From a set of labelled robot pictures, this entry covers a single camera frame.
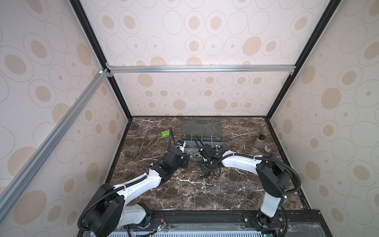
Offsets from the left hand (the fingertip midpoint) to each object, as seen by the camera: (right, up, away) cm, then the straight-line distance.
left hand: (190, 153), depth 84 cm
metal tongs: (-35, -5, +11) cm, 37 cm away
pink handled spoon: (+51, 0, +16) cm, 54 cm away
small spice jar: (+47, +4, +16) cm, 49 cm away
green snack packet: (-19, +10, +27) cm, 34 cm away
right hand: (+9, -10, +7) cm, 15 cm away
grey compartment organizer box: (+5, +12, +27) cm, 30 cm away
